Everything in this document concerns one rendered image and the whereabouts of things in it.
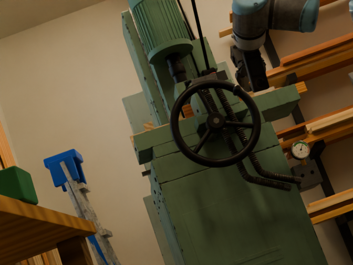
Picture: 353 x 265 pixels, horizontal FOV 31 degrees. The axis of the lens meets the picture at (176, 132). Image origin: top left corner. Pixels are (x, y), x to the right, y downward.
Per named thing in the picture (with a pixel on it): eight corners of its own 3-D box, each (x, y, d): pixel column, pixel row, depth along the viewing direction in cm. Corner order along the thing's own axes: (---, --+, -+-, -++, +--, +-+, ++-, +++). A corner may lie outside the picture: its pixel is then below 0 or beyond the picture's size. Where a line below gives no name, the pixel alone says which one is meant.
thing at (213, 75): (194, 90, 216) (189, 75, 217) (192, 100, 227) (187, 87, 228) (231, 79, 218) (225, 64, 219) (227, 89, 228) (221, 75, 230)
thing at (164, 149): (156, 158, 218) (152, 147, 219) (155, 171, 238) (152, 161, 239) (265, 122, 223) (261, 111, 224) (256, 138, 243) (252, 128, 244)
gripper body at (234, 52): (253, 52, 190) (254, 23, 181) (265, 73, 186) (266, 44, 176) (229, 59, 189) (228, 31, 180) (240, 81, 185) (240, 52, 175)
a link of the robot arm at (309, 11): (321, -13, 167) (273, -17, 169) (320, 7, 158) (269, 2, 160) (317, 19, 173) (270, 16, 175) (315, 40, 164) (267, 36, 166)
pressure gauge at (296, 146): (298, 166, 212) (288, 143, 214) (295, 169, 216) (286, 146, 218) (315, 160, 213) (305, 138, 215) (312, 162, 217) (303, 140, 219)
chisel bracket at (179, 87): (182, 104, 235) (174, 83, 238) (180, 115, 249) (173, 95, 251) (201, 98, 236) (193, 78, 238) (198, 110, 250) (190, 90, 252)
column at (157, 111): (175, 171, 252) (119, 11, 270) (173, 182, 274) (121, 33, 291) (229, 153, 255) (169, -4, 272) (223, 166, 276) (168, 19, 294)
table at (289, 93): (136, 145, 209) (131, 128, 211) (138, 165, 238) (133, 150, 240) (308, 89, 217) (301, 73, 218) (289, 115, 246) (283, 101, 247)
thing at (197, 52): (199, 73, 262) (187, 41, 266) (198, 81, 271) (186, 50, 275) (219, 68, 264) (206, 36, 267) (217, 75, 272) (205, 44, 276)
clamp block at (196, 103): (200, 115, 213) (190, 90, 215) (197, 126, 226) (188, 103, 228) (241, 101, 215) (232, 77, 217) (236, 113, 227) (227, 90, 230)
